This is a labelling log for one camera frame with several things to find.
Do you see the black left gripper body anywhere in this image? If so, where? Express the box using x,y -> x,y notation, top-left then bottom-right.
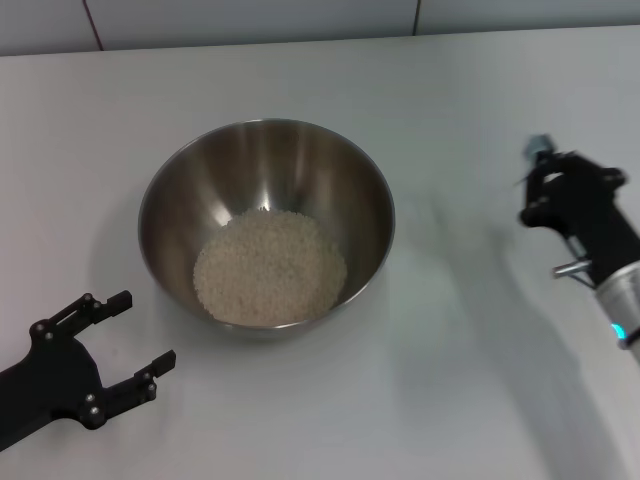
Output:
0,335 -> 109,446

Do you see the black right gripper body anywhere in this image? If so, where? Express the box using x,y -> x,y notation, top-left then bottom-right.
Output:
542,174 -> 634,291

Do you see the clear plastic cup of rice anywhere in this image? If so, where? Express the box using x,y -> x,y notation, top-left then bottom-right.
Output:
193,209 -> 349,325

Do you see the stainless steel mixing bowl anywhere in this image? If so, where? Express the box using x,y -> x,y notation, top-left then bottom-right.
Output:
137,117 -> 396,344

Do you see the right gripper connector with cable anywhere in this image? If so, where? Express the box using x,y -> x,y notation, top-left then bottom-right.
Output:
551,237 -> 600,289

